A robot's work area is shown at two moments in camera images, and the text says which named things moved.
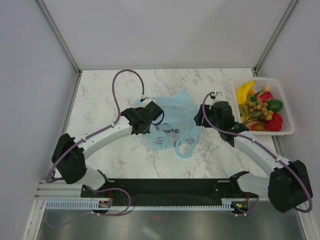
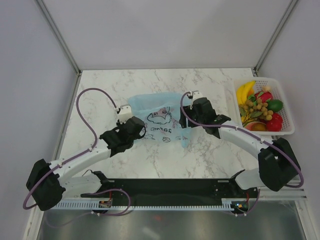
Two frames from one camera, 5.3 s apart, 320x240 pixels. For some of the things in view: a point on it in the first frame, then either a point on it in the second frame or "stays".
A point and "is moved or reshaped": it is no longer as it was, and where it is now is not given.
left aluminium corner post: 44,9 stays
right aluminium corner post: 270,44 stays
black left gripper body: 146,130 → 131,144
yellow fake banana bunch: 243,91 stays
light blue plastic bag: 177,130 is moved or reshaped
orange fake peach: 256,126 stays
